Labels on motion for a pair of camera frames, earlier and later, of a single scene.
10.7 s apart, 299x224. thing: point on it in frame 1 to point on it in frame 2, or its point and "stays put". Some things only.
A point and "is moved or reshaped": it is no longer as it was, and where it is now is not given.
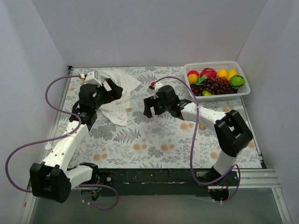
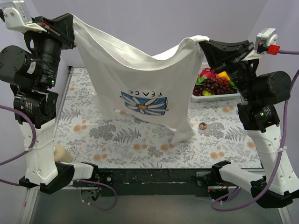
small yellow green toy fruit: (206, 93) stays put
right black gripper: (151, 104) to (236, 56)
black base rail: (151, 182) stays put
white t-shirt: (116, 110) is moved or reshaped
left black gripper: (108, 91) to (53, 32)
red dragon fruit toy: (209, 72) stays put
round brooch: (202, 126) stays put
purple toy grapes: (218, 85) stays put
